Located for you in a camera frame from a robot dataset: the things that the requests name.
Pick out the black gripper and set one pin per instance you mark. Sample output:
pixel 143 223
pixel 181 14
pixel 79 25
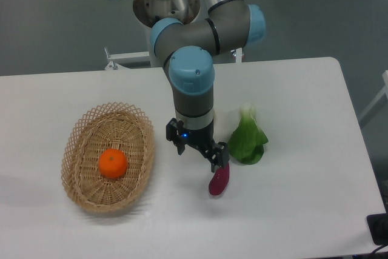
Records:
pixel 201 139

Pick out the orange fruit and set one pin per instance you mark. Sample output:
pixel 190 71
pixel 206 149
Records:
pixel 112 163

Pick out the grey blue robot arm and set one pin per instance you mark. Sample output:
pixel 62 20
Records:
pixel 184 48

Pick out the woven wicker basket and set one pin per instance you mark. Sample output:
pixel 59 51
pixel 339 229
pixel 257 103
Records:
pixel 108 126

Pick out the purple sweet potato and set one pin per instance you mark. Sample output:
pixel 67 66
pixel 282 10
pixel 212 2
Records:
pixel 219 181

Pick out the green bok choy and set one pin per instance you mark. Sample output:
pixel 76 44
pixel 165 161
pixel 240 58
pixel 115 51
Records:
pixel 246 143

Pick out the black device at table corner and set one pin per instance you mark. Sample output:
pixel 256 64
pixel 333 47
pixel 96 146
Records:
pixel 377 224

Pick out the white right mounting bracket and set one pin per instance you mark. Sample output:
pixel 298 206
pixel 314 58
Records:
pixel 238 55

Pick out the white mounting bracket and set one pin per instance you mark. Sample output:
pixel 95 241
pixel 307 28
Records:
pixel 137 60
pixel 238 55

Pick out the white left mounting bracket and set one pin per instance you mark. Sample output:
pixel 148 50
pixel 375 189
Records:
pixel 137 60

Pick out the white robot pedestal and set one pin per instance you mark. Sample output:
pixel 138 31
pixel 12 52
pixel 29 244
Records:
pixel 148 12

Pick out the white frame at right edge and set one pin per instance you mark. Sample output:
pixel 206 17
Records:
pixel 375 105

